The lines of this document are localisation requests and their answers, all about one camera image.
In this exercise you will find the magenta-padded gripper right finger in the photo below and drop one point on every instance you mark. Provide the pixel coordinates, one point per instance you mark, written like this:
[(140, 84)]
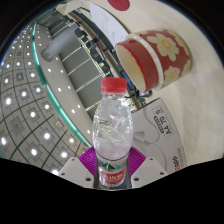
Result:
[(135, 160)]

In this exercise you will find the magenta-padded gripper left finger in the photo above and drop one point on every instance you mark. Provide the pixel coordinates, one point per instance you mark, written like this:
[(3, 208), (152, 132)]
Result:
[(87, 160)]

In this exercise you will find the clear red-capped water bottle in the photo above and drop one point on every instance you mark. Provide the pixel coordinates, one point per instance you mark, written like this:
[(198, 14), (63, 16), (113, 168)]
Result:
[(111, 133)]

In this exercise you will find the white copy paper box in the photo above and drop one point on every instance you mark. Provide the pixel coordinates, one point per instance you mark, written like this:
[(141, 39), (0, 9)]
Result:
[(156, 140)]

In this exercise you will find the round ceiling lights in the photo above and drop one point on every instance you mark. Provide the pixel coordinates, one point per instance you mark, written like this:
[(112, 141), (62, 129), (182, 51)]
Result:
[(46, 135)]

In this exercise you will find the row of black office chairs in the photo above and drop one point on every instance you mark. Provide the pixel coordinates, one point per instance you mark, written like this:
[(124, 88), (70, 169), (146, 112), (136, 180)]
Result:
[(100, 56)]

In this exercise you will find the red floral ceramic mug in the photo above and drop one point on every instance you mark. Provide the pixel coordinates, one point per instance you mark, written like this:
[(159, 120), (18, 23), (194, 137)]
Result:
[(160, 56)]

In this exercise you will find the long curved conference desk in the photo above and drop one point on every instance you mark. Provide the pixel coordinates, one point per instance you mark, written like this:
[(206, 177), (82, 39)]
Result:
[(85, 20)]

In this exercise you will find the flat round red coaster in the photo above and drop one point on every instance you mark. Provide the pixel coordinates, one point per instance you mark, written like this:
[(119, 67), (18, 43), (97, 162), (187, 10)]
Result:
[(119, 4)]

